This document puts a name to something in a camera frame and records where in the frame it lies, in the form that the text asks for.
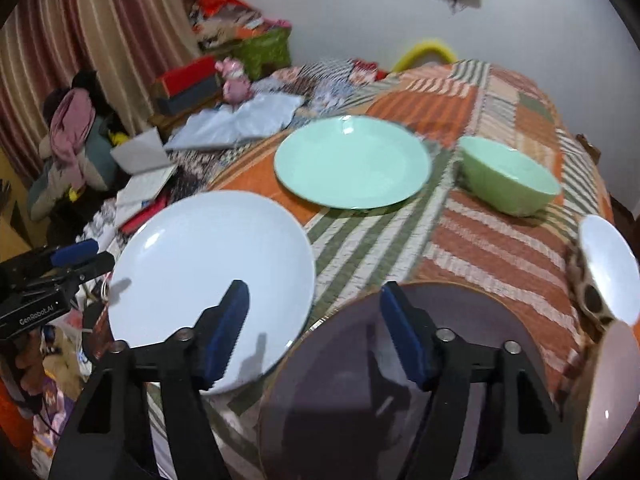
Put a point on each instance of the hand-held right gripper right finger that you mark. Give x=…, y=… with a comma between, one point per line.
x=405, y=340

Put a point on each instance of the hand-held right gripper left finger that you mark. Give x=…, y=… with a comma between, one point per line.
x=227, y=330

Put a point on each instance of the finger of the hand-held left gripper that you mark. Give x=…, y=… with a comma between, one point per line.
x=75, y=252
x=92, y=266

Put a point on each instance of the large white plate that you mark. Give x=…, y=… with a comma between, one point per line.
x=200, y=260

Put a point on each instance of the dark grey plate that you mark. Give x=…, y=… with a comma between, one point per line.
x=330, y=410

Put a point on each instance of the mint green plate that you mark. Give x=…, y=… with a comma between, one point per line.
x=350, y=160

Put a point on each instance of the green glass plate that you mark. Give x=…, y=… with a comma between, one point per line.
x=505, y=180

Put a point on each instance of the pink bowl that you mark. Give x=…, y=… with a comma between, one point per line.
x=610, y=400

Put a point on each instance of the white bowl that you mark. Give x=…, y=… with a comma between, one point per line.
x=607, y=260

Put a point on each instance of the person's left forearm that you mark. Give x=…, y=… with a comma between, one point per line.
x=15, y=420

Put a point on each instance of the person's left hand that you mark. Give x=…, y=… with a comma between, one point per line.
x=31, y=370

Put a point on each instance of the red book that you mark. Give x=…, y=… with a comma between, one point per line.
x=145, y=214

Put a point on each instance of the open white book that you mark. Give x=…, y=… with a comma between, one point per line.
x=145, y=187

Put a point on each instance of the orange striped patchwork quilt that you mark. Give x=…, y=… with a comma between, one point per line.
x=475, y=260

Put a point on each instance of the white folded card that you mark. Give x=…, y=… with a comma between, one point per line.
x=142, y=152

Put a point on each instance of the pink cloth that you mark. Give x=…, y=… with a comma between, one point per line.
x=72, y=130

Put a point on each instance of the wooden shelf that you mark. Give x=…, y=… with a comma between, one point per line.
x=165, y=120

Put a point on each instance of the dark grey box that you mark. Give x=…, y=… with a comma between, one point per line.
x=192, y=96

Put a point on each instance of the white plastic bag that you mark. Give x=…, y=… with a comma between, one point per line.
x=240, y=120

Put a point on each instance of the red box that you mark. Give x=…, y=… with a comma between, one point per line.
x=187, y=76

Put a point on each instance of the pink toy figure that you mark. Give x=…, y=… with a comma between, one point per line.
x=234, y=82

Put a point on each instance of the striped curtain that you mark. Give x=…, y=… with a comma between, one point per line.
x=100, y=20

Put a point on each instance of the green box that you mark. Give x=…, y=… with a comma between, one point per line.
x=265, y=52

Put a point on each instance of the pile of colourful cloths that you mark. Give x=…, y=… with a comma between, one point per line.
x=220, y=5

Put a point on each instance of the yellow foam tube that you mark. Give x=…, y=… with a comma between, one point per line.
x=425, y=47

